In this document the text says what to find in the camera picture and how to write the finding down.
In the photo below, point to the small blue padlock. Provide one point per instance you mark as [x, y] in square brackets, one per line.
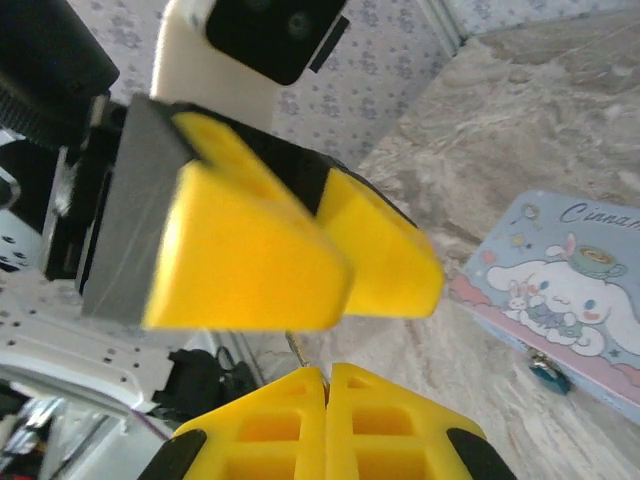
[550, 377]

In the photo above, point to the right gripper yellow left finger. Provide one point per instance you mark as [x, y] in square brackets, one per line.
[280, 425]

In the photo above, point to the blue cartoon tin box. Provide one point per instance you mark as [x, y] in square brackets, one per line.
[550, 280]

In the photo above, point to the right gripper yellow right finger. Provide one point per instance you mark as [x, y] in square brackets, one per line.
[390, 425]

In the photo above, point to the small metal key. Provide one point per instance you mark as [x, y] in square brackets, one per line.
[298, 350]

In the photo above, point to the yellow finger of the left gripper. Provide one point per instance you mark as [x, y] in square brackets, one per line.
[240, 260]
[385, 260]

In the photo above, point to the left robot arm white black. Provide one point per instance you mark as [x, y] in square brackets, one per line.
[75, 345]

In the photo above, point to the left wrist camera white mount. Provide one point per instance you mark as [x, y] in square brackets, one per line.
[220, 85]

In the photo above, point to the aluminium corner post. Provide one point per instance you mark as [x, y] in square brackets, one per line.
[452, 25]

